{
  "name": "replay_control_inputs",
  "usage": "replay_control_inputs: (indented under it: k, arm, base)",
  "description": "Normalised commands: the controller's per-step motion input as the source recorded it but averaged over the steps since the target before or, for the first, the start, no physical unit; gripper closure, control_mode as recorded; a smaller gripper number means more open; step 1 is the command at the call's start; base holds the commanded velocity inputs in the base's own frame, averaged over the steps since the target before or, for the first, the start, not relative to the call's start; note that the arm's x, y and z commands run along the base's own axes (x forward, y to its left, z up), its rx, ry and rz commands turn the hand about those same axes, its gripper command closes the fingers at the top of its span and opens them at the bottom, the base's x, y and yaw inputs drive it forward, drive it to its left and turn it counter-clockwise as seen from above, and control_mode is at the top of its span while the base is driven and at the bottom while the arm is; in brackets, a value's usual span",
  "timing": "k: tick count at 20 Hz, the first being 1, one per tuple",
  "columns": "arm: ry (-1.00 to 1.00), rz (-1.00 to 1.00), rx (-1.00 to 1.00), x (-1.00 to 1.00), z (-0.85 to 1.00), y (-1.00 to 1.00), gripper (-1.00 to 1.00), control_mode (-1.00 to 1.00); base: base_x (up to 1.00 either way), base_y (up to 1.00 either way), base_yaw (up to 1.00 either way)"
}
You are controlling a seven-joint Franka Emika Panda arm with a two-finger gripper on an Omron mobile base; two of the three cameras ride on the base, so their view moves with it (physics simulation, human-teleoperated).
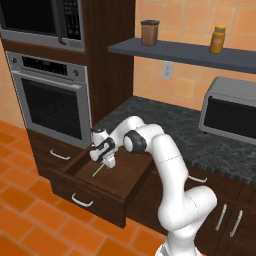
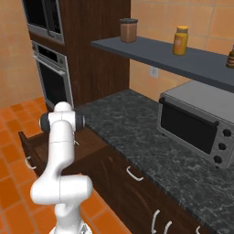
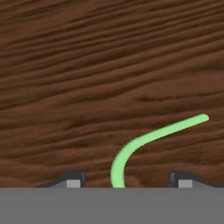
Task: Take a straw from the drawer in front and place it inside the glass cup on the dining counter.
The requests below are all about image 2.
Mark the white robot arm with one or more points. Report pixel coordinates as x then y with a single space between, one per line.
59 158

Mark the open dark wood drawer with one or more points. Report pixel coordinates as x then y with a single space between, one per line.
85 145

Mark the dark wood closed drawer front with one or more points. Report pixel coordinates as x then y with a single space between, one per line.
122 173

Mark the dark wood tall cabinet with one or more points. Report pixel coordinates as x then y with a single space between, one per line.
94 58

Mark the silver toaster oven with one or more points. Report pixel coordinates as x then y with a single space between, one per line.
198 120

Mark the brown jar with black lid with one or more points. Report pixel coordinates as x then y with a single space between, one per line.
128 30

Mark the dark wood cupboard door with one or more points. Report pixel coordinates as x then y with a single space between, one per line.
143 210

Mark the yellow jar with orange lid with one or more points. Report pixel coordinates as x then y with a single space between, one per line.
180 41

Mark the built-in silver microwave oven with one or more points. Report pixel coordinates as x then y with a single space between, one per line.
44 18

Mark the dark brown jar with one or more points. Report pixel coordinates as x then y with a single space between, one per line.
230 58

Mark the white wall socket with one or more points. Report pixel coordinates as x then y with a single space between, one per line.
154 72

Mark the built-in silver wall oven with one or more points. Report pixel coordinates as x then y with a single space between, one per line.
53 77

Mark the dark grey wall shelf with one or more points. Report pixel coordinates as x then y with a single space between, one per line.
170 58

